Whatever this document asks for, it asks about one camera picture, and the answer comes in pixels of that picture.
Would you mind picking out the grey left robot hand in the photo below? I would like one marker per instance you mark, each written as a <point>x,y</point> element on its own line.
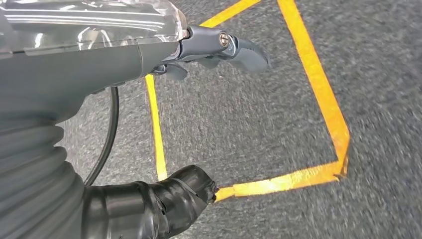
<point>82,66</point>

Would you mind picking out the yellow floor tape square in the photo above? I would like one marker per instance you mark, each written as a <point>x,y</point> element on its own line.
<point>316,85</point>

